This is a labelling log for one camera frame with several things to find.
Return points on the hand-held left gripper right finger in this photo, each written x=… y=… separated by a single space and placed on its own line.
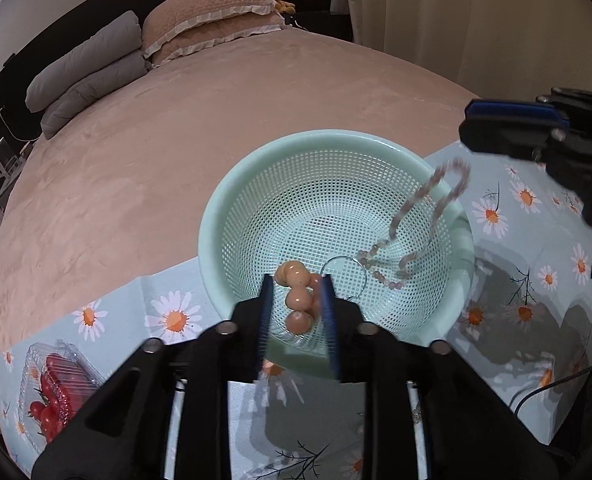
x=330 y=320

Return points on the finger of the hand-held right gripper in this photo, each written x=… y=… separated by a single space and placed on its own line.
x=513 y=110
x=500 y=140

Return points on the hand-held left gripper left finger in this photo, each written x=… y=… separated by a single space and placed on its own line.
x=265 y=320

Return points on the mint green plastic basket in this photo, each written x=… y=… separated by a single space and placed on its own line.
x=326 y=200

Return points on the thin silver bangle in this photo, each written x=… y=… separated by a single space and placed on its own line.
x=361 y=270

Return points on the cream curtain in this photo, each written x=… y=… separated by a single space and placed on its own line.
x=475 y=15

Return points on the daisy printed blue cloth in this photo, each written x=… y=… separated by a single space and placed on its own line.
x=515 y=280

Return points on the pink blanket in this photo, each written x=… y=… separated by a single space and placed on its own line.
x=176 y=160

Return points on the dark nightstand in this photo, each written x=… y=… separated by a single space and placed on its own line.
x=321 y=22

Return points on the bunch of red cherry tomatoes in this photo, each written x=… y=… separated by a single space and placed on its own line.
x=51 y=405

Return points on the clear plastic tomato box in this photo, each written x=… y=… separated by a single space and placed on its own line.
x=36 y=360

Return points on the brown stuffed toy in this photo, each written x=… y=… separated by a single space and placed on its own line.
x=280 y=1

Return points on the grey pillow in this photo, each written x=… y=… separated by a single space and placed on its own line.
x=96 y=90
x=86 y=60

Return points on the pink frilled pillow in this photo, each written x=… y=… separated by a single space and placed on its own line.
x=226 y=35
x=201 y=5

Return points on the white bedside device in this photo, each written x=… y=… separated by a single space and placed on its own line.
x=3 y=160

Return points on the dark headboard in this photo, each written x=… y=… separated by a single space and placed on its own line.
x=76 y=27

